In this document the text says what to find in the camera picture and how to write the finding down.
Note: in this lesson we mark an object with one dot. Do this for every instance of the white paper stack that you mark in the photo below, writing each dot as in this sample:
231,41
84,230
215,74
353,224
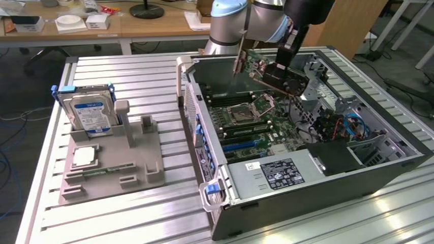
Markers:
197,23

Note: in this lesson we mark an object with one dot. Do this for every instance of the grey disk bay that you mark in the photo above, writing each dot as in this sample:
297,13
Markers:
372,152

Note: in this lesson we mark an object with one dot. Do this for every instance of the red packet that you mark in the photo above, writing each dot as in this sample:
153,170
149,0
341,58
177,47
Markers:
108,11

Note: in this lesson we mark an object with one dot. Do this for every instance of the graphics card with black fan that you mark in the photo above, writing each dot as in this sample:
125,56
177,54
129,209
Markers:
265,76

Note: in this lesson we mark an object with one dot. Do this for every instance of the metal disk bay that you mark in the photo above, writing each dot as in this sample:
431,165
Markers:
315,106

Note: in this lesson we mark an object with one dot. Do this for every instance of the white table frame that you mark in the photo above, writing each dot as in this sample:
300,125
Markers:
390,24

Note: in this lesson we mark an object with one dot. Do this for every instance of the black round lamp base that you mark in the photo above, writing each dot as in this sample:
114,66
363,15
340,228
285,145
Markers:
147,11

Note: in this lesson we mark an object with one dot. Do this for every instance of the green motherboard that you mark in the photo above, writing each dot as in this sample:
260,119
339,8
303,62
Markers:
280,132

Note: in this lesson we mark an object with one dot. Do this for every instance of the wooden cabinet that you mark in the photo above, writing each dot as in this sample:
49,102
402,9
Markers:
339,28

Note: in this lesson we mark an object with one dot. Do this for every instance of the grey parts rack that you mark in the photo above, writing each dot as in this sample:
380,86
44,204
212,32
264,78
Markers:
110,183

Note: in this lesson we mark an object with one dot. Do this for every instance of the grey cup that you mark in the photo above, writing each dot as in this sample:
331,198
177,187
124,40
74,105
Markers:
48,3

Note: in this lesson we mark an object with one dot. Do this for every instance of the small white labelled box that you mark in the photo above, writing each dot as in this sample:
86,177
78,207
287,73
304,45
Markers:
97,22

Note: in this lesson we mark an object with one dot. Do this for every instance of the black chair base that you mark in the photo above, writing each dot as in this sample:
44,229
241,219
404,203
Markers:
40,54

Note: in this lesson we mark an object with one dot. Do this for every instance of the metal socket cover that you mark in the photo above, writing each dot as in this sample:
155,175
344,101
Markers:
264,105

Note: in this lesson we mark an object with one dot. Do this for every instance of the white box with black top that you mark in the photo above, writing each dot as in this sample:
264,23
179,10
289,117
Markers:
26,24

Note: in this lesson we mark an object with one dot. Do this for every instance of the RAM stick with white label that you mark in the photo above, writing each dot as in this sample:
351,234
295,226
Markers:
245,130

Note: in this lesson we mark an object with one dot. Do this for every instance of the hard disk in blue caddy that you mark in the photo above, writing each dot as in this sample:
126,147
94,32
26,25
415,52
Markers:
88,114

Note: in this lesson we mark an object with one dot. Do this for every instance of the wooden desk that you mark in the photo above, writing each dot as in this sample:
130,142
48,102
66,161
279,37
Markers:
141,28

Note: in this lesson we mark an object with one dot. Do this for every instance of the open black PC case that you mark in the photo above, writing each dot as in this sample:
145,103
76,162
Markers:
304,211

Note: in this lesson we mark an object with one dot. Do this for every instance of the CPU socket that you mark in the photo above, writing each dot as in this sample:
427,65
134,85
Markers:
241,114

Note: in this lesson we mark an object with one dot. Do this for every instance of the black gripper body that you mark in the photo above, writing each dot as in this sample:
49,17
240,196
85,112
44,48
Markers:
308,11

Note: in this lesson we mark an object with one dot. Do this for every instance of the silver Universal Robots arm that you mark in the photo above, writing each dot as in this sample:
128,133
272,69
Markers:
229,25

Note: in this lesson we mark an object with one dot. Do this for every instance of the white square holder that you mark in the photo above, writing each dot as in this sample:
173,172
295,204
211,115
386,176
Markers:
69,24

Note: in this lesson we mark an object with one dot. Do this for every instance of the green RAM stick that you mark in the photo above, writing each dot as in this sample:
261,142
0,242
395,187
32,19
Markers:
104,170

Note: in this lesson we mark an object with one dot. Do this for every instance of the cardboard box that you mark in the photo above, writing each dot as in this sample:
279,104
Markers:
203,7

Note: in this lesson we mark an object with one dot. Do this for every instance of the grey power supply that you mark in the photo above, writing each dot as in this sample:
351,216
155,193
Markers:
251,183

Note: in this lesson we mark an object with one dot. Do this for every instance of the silver CPU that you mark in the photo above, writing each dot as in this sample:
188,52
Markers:
82,156

